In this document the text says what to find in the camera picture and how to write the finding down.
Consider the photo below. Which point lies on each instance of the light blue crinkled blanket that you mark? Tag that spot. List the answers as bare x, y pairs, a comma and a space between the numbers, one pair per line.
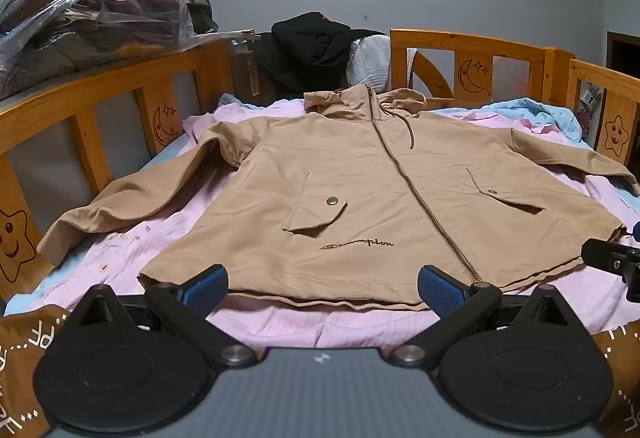
540, 113

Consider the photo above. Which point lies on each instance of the dark wooden door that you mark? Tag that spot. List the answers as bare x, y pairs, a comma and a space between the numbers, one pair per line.
625, 43

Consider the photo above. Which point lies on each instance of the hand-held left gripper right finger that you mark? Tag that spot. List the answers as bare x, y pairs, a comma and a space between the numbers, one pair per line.
436, 293

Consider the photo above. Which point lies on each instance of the pink flower-print blanket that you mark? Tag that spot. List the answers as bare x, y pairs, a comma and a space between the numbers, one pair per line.
115, 248

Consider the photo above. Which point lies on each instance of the clear plastic bag of clothes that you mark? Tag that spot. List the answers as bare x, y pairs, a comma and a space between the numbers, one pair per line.
75, 33

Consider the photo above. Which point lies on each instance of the tan hooded zip jacket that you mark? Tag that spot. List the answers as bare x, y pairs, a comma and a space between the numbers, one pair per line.
375, 178

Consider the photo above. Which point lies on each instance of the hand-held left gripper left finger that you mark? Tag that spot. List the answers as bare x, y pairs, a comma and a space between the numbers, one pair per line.
207, 292

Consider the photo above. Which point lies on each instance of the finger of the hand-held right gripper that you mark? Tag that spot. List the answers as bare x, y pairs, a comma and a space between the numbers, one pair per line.
602, 255

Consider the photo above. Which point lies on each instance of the black clothes pile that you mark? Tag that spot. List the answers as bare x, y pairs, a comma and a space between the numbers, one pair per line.
305, 48

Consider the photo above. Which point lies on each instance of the white crinkled cloth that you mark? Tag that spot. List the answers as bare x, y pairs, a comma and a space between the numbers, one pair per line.
372, 61

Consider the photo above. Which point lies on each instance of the dark green bag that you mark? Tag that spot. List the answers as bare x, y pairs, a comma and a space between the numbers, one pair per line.
200, 13

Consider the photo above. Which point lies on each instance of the light blue bed sheet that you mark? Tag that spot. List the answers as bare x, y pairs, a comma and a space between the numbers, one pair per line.
162, 153

